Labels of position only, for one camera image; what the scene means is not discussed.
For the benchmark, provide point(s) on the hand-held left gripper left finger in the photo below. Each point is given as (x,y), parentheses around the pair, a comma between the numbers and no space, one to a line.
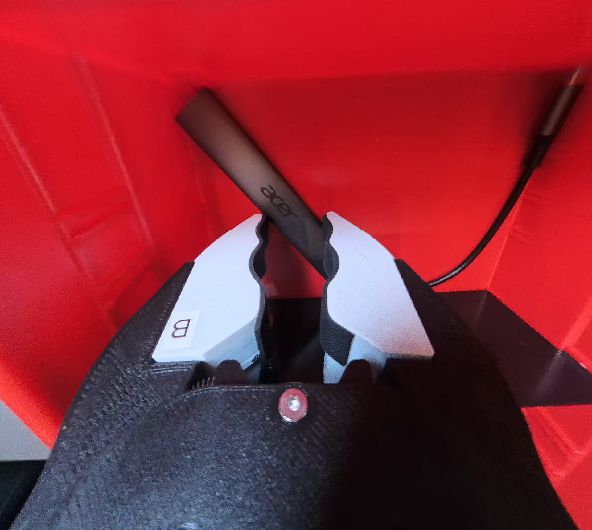
(222,289)

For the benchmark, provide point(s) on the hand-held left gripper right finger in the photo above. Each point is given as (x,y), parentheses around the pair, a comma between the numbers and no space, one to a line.
(370,299)

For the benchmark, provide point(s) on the red plastic bin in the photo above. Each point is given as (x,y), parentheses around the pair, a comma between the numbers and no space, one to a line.
(393,146)

